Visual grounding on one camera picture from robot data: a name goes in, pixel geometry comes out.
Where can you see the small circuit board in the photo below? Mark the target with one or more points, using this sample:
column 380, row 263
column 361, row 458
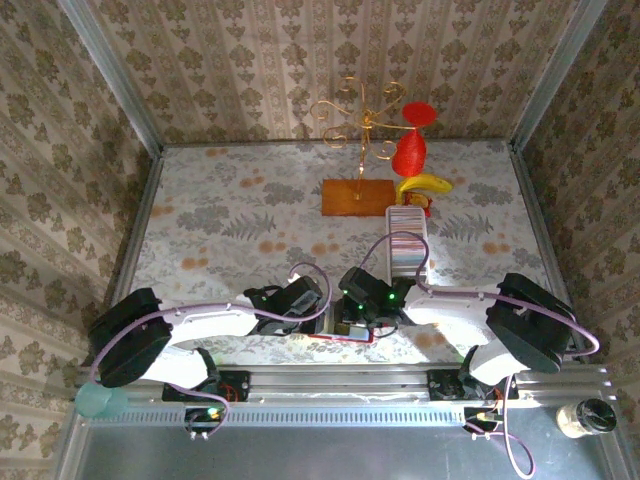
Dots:
column 205, row 417
column 482, row 419

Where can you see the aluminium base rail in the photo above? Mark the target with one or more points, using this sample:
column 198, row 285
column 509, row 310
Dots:
column 340, row 385

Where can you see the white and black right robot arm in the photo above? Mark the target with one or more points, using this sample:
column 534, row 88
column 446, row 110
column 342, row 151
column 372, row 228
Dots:
column 450, row 312

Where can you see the red card holder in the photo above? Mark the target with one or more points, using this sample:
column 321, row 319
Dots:
column 340, row 340

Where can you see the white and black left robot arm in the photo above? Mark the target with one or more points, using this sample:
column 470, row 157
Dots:
column 210, row 322

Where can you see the aluminium frame post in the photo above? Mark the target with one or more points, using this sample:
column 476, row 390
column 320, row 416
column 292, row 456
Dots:
column 111, row 70
column 558, row 70

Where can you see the small red and yellow toy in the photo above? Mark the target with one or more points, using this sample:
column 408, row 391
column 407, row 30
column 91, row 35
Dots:
column 417, row 201

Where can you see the white card box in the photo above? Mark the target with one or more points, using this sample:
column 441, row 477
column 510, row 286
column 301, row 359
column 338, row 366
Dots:
column 388, row 230

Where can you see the glass jar with black lid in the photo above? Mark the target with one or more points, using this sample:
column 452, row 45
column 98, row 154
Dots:
column 575, row 420

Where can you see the floral tablecloth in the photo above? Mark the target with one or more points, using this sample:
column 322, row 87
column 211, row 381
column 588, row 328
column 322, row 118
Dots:
column 225, row 200

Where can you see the aluminium table side rail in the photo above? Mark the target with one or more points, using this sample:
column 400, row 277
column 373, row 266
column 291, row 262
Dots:
column 539, row 225
column 136, row 235

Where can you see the red goblet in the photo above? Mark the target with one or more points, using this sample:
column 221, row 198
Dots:
column 409, row 157

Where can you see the yellow banana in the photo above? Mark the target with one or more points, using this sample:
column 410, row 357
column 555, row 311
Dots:
column 425, row 185

